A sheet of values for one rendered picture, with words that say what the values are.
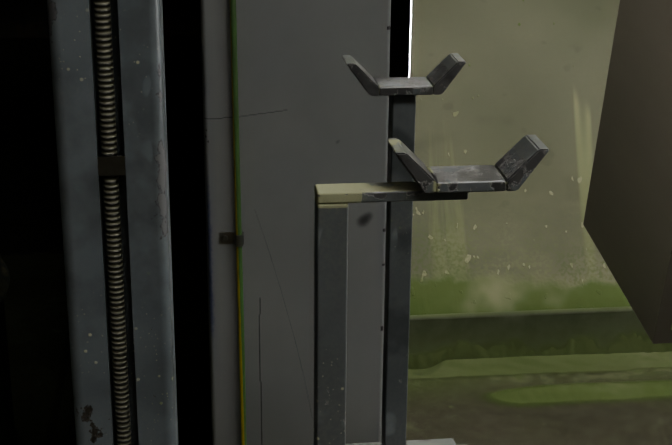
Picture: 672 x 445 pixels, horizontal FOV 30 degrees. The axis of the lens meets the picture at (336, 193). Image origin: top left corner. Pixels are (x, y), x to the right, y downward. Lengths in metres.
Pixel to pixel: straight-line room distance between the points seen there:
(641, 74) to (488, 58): 0.97
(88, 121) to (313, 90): 0.54
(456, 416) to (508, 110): 0.73
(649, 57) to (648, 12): 0.07
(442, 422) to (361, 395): 1.26
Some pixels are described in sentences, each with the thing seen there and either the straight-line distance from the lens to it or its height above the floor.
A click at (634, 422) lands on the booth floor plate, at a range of 2.66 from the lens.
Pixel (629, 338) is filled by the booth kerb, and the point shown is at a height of 0.10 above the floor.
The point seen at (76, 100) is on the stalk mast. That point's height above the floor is 1.13.
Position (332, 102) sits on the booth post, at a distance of 1.22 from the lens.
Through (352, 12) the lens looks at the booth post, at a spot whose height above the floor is 1.08.
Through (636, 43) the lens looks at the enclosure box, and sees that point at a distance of 2.02.
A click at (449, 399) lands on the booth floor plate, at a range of 2.68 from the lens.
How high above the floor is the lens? 1.30
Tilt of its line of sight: 19 degrees down
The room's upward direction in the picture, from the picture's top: straight up
